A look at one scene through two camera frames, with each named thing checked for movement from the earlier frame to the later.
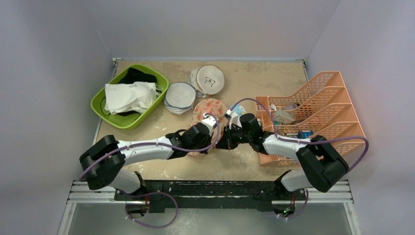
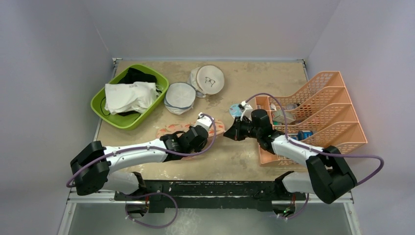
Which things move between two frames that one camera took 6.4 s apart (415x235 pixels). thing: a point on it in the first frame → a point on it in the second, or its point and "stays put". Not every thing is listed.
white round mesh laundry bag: [179, 98] stays put
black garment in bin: [134, 75] stays put
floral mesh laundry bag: [212, 107] → [183, 126]
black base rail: [212, 196] stays put
